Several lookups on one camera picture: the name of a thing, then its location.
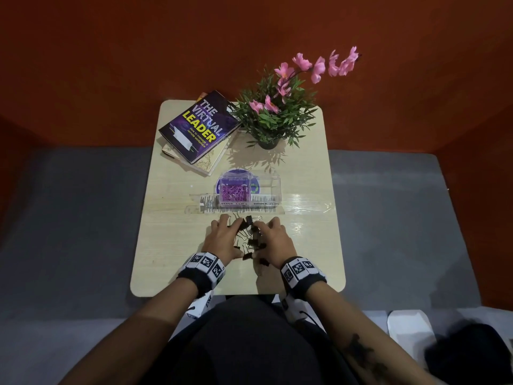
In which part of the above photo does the person's left hand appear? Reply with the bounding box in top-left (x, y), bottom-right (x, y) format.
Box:
top-left (204, 219), bottom-right (246, 265)

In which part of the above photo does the person's right hand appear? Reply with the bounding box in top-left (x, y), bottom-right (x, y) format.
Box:
top-left (253, 216), bottom-right (298, 269)

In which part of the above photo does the pile of black binder clips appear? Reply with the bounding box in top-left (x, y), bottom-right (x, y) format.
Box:
top-left (220, 214), bottom-right (270, 267)

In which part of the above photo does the person's left forearm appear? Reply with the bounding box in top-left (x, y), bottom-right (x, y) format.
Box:
top-left (60, 277), bottom-right (201, 385)

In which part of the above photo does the person's right forearm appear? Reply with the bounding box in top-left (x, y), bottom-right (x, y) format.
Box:
top-left (304, 283), bottom-right (446, 385)

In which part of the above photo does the clear acrylic organizer box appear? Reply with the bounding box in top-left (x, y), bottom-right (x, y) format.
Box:
top-left (216, 170), bottom-right (284, 209)

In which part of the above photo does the heap of purple paper clips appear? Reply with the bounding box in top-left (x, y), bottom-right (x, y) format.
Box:
top-left (219, 183), bottom-right (251, 202)

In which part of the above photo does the clear flat plastic lid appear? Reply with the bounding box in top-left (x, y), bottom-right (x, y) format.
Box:
top-left (185, 192), bottom-right (334, 216)

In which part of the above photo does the black white tagged wristband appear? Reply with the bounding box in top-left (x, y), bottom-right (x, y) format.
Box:
top-left (176, 252), bottom-right (227, 299)
top-left (279, 256), bottom-right (328, 301)

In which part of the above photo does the round blue purple sticker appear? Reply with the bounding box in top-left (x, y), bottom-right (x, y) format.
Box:
top-left (220, 168), bottom-right (262, 194)

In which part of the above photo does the beige map cover book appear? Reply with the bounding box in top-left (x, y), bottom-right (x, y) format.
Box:
top-left (161, 134), bottom-right (232, 177)

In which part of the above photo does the purple cover book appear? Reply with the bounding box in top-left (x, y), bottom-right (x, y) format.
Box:
top-left (159, 90), bottom-right (241, 165)

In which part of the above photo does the green plant with pink flowers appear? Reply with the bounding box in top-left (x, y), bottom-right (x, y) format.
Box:
top-left (230, 46), bottom-right (362, 149)

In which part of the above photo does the person's black clothing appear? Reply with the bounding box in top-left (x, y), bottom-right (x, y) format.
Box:
top-left (140, 294), bottom-right (361, 385)

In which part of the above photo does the black bag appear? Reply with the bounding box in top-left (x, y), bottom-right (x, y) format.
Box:
top-left (424, 322), bottom-right (513, 385)

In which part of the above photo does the white tagged wrist camera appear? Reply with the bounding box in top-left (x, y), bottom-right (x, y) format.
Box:
top-left (186, 291), bottom-right (215, 319)
top-left (280, 294), bottom-right (318, 330)

